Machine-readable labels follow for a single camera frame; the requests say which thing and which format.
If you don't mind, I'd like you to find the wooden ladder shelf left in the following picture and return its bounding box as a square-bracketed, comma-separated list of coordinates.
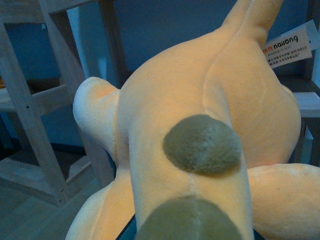
[0, 0, 114, 207]

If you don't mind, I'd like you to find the white paper toy tag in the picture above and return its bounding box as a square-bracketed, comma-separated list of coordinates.
[262, 20, 320, 69]

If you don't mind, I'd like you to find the orange plush dinosaur toy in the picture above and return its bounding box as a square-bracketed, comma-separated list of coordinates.
[66, 0, 320, 240]

